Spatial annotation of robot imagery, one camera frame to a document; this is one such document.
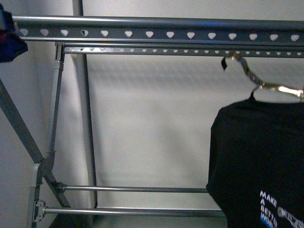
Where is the black printed t-shirt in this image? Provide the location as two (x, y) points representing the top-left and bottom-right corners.
(207, 98), (304, 228)

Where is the grey metal drying rack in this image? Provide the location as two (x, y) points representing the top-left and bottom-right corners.
(0, 0), (304, 228)

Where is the dark blue hanging garment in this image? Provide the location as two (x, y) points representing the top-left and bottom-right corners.
(0, 5), (28, 63)

